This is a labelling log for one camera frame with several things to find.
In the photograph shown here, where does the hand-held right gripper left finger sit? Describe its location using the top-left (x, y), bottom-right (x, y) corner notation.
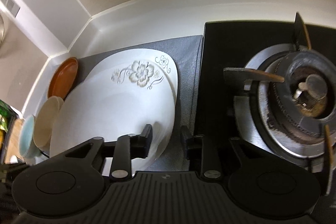
top-left (64, 124), bottom-right (153, 182)

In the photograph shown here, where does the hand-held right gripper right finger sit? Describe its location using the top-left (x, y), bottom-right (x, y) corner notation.
top-left (181, 125), bottom-right (254, 180)

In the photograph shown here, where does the large white floral plate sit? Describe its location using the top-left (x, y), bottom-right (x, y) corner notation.
top-left (49, 48), bottom-right (179, 172)

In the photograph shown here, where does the brown plate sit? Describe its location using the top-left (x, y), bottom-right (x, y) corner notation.
top-left (47, 57), bottom-right (79, 98)

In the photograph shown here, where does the light blue bowl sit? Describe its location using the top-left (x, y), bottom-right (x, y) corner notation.
top-left (19, 114), bottom-right (42, 164)

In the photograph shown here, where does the grey dish mat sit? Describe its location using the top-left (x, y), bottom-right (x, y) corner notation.
top-left (76, 35), bottom-right (204, 172)

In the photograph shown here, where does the gas stove burner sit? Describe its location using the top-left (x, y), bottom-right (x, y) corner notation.
top-left (223, 12), bottom-right (336, 195)

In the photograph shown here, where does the wooden cutting board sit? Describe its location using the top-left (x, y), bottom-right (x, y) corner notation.
top-left (5, 119), bottom-right (27, 165)

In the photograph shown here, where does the small wall vent grille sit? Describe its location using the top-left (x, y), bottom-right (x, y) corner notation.
top-left (0, 0), bottom-right (21, 18)

